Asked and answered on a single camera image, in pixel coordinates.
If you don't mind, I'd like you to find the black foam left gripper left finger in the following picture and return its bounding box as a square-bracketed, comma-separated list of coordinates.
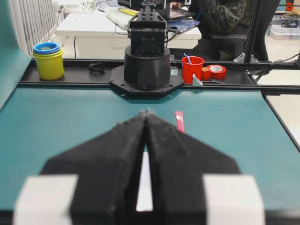
[41, 115, 146, 225]

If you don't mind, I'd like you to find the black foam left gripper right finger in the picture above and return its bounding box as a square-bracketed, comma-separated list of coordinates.
[146, 114, 241, 225]

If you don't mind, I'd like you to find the red spoon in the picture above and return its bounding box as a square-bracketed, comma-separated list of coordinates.
[174, 111, 185, 133]

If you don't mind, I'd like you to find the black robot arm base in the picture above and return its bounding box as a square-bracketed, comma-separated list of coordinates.
[110, 0, 184, 96]

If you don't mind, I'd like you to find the small red cylinder block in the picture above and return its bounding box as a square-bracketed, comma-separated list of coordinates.
[201, 67, 211, 80]

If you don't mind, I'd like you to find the red plastic cup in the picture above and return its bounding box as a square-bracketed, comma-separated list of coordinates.
[181, 56, 204, 84]

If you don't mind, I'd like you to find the red tape roll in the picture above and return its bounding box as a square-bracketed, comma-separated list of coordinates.
[207, 65, 227, 80]

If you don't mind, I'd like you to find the blue straw in cup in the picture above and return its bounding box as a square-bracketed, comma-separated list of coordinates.
[183, 52, 192, 64]

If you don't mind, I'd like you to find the yellow plastic cup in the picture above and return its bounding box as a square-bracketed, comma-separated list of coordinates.
[33, 49, 64, 80]

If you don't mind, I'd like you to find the white desk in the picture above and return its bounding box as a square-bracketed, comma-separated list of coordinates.
[55, 12, 202, 59]

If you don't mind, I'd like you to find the seated person in dark jacket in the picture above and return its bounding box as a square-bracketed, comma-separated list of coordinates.
[188, 0, 281, 62]

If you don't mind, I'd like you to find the white folded cloth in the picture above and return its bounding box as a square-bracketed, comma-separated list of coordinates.
[105, 7, 138, 30]

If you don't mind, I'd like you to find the silver corner bracket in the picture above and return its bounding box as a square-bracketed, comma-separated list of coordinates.
[193, 74, 203, 87]

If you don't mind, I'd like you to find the black aluminium frame rail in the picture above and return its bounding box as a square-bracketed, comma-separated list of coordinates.
[17, 59, 300, 96]

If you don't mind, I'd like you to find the black cable loop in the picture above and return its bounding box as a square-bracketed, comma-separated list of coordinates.
[88, 62, 105, 75]

